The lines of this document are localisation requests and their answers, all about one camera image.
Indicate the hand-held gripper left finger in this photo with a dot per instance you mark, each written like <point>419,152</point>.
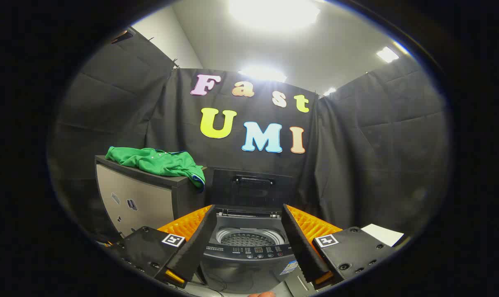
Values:
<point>195,243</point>

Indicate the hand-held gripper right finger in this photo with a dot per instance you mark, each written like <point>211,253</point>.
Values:
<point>301,243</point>

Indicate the grey washing machine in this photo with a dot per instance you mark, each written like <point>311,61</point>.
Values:
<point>249,264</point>

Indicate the dark washing machine lid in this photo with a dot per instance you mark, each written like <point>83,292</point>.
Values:
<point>253,194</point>

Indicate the green polo shirt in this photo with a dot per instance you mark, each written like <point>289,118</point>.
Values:
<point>158,161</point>

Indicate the grey cabinet with dark top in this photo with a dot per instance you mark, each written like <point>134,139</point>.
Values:
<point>142,198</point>

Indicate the oval ceiling light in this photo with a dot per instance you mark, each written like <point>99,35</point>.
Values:
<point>262,74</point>

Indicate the square ceiling light panel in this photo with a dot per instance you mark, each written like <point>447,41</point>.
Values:
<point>387,54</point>

